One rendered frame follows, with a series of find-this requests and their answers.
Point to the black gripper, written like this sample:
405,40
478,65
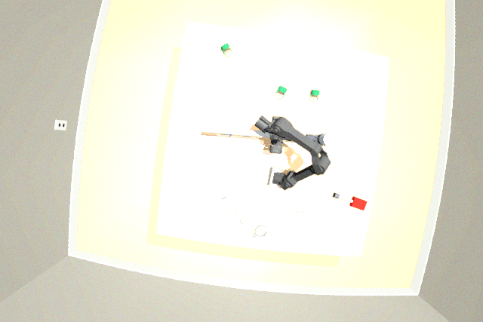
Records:
276,146

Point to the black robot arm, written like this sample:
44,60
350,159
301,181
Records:
282,129

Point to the light grey metal tube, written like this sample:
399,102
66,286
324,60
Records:
232,214

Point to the grey metal ring clamp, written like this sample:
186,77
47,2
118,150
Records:
255,234

